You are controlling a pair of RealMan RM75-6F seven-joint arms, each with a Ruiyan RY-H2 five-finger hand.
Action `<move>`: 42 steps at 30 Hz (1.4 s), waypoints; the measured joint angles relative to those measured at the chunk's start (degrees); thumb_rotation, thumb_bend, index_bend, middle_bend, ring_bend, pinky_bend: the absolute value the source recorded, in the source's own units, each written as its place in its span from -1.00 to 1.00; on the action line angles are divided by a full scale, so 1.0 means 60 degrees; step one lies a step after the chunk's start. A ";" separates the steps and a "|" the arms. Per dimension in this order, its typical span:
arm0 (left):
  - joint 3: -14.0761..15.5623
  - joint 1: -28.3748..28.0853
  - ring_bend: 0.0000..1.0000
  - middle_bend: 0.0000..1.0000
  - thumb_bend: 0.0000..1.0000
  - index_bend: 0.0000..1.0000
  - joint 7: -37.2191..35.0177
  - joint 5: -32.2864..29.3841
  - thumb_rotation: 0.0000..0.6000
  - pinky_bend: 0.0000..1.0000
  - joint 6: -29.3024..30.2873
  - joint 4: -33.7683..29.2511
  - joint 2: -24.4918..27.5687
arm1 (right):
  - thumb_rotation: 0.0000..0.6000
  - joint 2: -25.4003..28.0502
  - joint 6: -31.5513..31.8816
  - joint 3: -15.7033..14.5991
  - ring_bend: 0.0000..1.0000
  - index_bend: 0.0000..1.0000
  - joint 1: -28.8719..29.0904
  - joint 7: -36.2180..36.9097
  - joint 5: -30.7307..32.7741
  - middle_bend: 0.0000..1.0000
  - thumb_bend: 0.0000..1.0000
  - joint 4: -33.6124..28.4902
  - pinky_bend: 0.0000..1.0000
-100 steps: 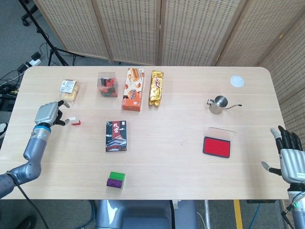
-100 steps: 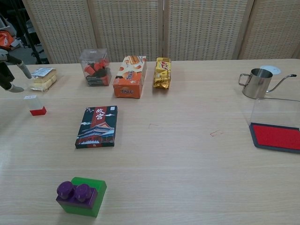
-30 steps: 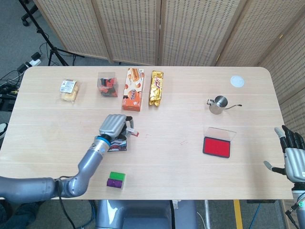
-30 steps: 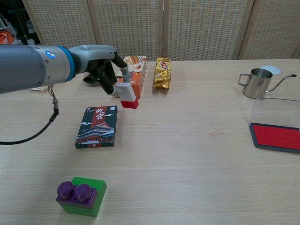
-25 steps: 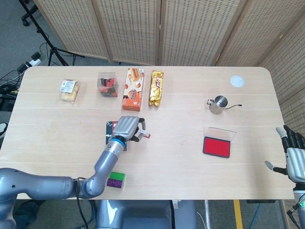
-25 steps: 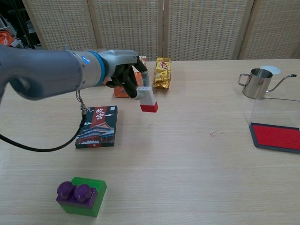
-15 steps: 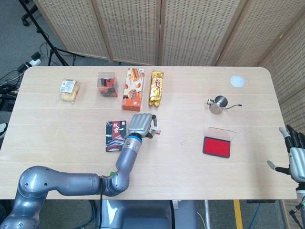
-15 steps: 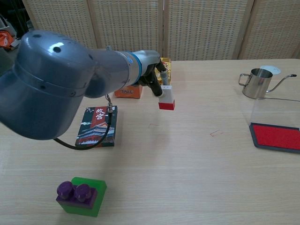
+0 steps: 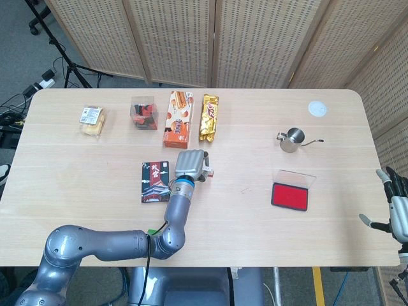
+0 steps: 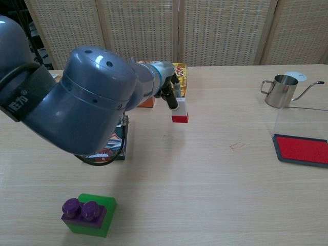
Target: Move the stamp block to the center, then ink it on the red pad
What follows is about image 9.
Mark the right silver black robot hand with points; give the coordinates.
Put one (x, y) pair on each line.
(400, 216)

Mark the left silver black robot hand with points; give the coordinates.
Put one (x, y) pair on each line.
(189, 162)

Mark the small red white stamp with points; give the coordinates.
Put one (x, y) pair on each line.
(210, 173)

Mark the orange biscuit box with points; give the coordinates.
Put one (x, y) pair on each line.
(178, 124)

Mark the black palace print card box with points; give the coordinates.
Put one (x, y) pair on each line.
(153, 181)

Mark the gold foil snack packet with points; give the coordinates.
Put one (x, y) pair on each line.
(208, 118)

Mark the clear box orange black pieces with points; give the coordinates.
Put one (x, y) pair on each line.
(144, 114)

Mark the green toy block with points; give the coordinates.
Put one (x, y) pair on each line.
(153, 231)

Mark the steel long-spout pitcher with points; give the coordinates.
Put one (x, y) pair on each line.
(291, 141)

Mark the wrapped yellow cake packet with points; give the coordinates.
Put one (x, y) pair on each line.
(92, 121)

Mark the red ink pad clear lid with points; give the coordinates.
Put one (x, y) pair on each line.
(290, 196)

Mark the wooden woven folding screen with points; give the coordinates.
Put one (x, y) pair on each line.
(178, 41)

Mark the grey robot torso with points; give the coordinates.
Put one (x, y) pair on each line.
(197, 287)

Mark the white round table grommet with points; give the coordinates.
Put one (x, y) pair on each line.
(317, 109)

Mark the white table leg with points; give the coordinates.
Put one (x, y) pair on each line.
(276, 283)

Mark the black tripod stand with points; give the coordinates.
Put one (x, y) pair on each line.
(70, 67)

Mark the white power strip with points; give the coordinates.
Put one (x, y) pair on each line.
(44, 84)

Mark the white and black shoe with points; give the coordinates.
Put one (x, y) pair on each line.
(4, 172)

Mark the black chair caster base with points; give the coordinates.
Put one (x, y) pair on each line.
(33, 24)

